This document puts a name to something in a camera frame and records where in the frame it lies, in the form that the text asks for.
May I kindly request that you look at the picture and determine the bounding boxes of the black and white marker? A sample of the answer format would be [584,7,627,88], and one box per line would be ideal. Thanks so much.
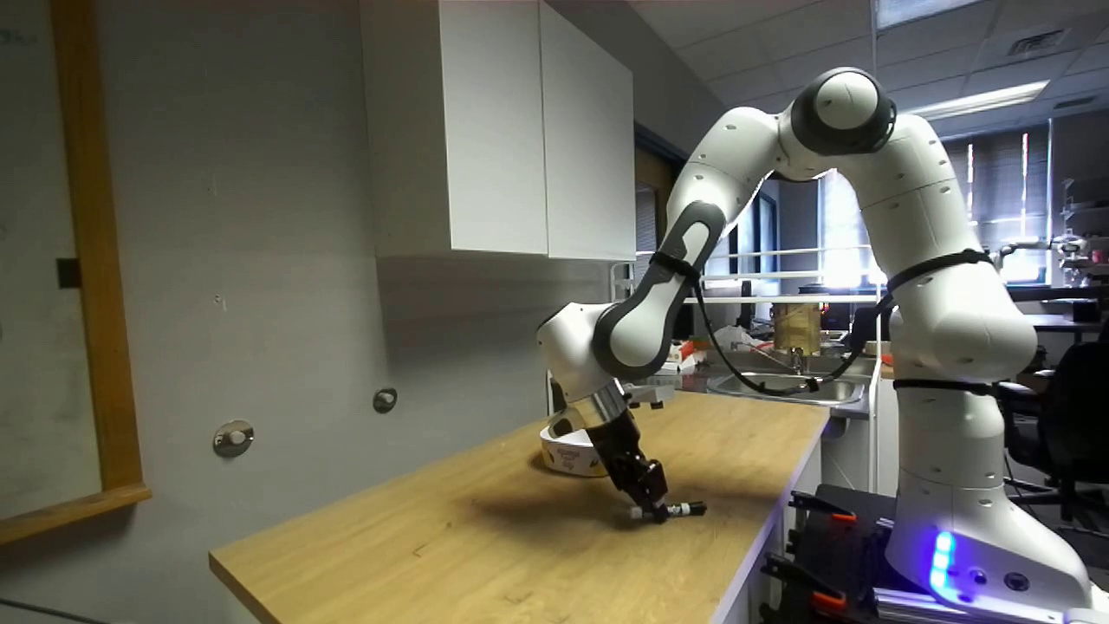
[668,499,707,521]

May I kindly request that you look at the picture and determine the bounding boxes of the round metal wall fixture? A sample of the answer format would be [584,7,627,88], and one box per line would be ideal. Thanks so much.
[211,418,257,462]

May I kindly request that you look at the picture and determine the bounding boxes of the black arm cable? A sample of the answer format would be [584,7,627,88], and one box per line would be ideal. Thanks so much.
[643,250,896,399]

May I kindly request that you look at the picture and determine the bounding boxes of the small round wall fixture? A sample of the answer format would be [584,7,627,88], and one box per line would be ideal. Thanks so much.
[372,387,397,416]

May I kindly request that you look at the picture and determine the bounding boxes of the wooden frame whiteboard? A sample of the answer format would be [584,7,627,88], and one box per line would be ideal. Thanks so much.
[0,0,150,549]

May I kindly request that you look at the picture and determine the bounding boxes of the black clamp with orange tips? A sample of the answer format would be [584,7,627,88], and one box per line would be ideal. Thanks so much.
[763,485,895,624]

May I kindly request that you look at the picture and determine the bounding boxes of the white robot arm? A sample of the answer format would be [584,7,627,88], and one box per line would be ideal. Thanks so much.
[536,66,1106,624]

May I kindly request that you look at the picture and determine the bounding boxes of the white metal rack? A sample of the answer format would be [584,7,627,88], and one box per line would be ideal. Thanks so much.
[545,242,887,408]

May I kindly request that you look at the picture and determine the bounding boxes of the white wall cabinet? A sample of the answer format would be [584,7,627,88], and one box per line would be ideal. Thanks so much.
[357,0,638,265]

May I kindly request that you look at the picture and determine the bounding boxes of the white bowl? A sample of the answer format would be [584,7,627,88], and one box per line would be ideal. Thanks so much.
[539,418,604,477]

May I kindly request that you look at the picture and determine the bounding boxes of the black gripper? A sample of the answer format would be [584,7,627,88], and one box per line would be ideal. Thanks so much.
[588,413,672,525]

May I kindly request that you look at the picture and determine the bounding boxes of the wooden knife block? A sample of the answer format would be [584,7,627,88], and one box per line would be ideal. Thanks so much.
[772,301,820,358]

